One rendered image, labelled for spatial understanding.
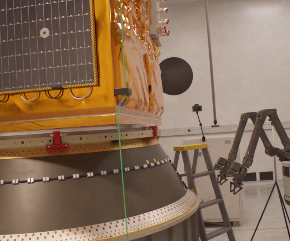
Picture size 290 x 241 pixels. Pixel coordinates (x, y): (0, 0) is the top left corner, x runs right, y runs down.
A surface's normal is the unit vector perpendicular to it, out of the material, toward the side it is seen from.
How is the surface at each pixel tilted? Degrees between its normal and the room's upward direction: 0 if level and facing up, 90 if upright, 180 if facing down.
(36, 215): 62
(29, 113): 92
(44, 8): 90
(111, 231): 43
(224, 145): 90
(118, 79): 91
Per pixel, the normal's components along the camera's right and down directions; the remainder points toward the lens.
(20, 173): 0.05, -0.48
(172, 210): 0.52, -0.77
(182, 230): 0.88, -0.07
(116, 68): 0.67, -0.05
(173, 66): -0.12, 0.00
